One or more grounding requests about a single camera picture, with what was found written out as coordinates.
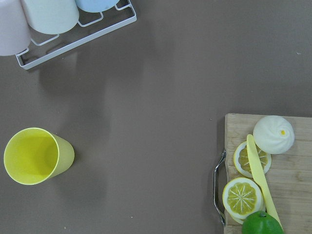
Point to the upper lemon slice toy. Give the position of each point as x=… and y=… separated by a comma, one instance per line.
x=241, y=161

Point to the lemon slice toy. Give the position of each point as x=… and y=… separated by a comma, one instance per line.
x=242, y=197
x=241, y=161

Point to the lower lemon slice toy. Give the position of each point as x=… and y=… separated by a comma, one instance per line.
x=242, y=197

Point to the white steamed bun toy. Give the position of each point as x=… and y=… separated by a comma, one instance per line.
x=273, y=135

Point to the light blue plastic cup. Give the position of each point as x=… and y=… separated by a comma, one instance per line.
x=95, y=6

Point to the yellow plastic cup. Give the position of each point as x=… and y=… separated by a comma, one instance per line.
x=34, y=155

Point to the white plastic cup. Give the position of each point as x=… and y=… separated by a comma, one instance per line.
x=51, y=16

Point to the green lime toy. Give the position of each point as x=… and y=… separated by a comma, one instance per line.
x=261, y=223

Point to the pink plastic cup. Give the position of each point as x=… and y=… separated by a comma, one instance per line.
x=14, y=31

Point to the white wire cup rack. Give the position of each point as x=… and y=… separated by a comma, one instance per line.
x=90, y=26

